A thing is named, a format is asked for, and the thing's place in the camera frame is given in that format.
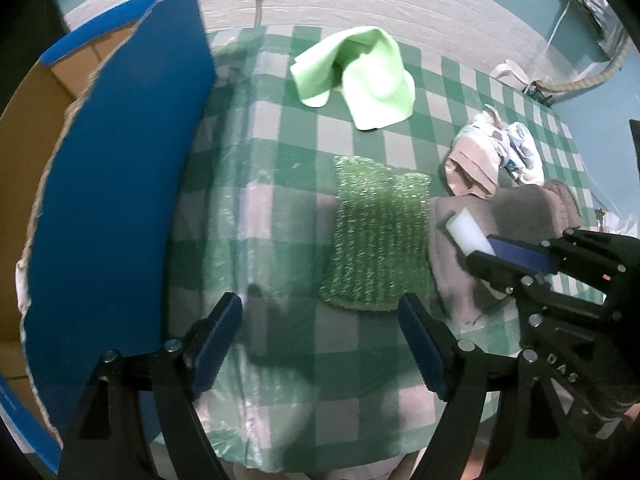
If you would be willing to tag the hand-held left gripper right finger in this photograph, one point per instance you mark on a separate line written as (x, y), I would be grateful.
(422, 345)

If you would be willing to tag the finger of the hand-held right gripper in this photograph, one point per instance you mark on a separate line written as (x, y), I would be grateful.
(520, 255)
(492, 270)

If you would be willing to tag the cardboard box with blue flaps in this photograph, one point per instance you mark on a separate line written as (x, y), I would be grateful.
(125, 185)

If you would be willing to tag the white plastic object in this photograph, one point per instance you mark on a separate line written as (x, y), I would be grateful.
(510, 74)

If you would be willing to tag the beige and white crumpled cloth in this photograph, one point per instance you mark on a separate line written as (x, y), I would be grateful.
(522, 147)

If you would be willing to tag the green checkered tablecloth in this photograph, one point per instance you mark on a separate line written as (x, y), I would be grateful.
(280, 210)

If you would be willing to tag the white cylindrical tube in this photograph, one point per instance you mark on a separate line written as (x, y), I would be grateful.
(465, 230)

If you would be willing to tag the light green towel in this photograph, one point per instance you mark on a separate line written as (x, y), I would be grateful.
(370, 85)

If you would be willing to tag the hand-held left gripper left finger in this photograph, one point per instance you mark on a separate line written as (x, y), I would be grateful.
(220, 340)

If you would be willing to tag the beige pink cloth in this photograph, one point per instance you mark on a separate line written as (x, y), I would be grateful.
(472, 165)

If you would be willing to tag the green sparkly scrub cloth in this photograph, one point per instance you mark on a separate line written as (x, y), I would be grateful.
(375, 235)

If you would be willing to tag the grey cloth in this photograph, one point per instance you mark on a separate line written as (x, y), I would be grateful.
(505, 210)

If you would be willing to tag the silver foil duct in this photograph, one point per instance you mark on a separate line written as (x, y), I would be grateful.
(597, 10)

